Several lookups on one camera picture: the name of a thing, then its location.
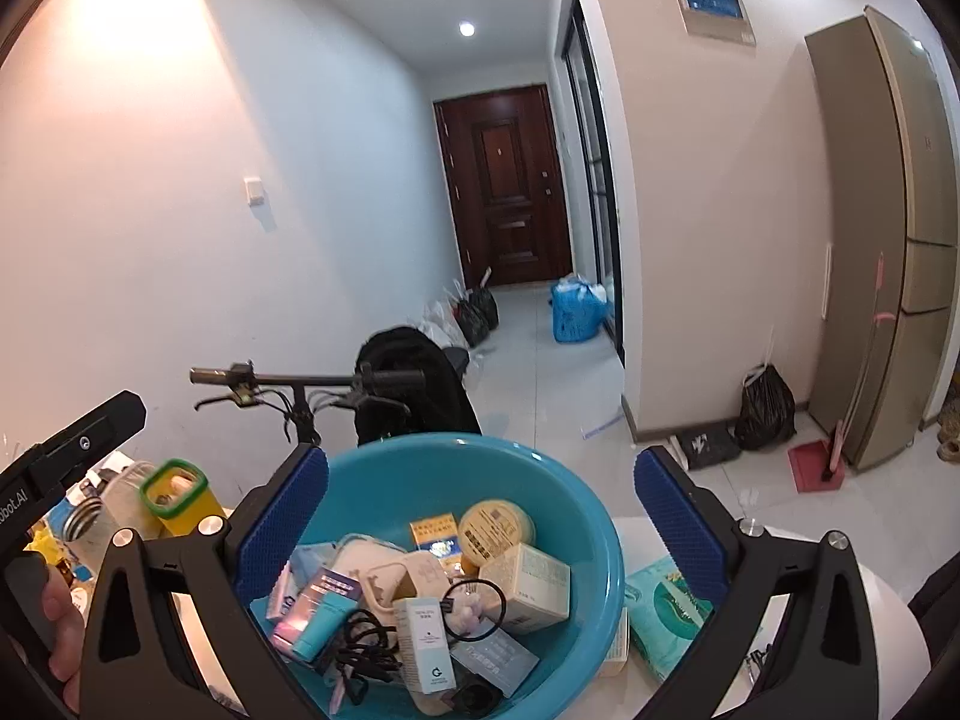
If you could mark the dark red entrance door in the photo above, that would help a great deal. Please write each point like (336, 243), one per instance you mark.
(505, 186)

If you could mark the blue plastic bag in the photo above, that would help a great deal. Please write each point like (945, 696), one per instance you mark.
(578, 309)

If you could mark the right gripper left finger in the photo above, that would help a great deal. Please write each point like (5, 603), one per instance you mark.
(137, 662)

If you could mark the yellow box green rim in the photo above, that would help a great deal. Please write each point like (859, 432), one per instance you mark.
(179, 496)

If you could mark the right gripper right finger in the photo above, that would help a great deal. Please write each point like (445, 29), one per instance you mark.
(823, 660)

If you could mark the red dustpan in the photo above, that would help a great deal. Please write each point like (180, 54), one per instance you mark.
(817, 466)

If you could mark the white green box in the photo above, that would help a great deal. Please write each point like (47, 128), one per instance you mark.
(537, 588)

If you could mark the white light switch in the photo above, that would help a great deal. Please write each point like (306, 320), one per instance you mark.
(253, 191)

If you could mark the green tissue pack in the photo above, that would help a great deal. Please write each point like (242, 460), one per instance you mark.
(664, 614)

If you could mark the beige refrigerator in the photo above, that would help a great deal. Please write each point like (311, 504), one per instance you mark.
(893, 261)

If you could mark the round yellow cream jar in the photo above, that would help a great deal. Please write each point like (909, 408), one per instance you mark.
(490, 528)

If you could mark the person's left hand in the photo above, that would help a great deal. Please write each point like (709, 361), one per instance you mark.
(65, 661)

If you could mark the black backpack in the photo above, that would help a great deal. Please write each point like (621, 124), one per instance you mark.
(438, 405)

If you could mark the blue tissue pack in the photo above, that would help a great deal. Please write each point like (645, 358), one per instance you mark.
(305, 561)

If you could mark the black bags by door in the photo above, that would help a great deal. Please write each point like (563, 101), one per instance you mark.
(476, 314)

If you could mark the white square box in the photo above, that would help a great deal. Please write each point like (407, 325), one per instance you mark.
(619, 652)

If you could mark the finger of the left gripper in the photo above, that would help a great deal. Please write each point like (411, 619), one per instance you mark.
(47, 470)

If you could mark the blue plastic basin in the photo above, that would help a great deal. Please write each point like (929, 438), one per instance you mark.
(412, 514)

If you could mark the black garbage bag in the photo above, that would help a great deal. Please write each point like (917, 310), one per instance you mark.
(767, 410)

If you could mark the black glass sliding door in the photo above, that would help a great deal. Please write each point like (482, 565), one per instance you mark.
(583, 80)

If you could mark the purple box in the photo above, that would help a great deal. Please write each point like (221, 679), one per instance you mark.
(317, 614)

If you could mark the bicycle handlebar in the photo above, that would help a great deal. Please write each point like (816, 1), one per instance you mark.
(299, 399)

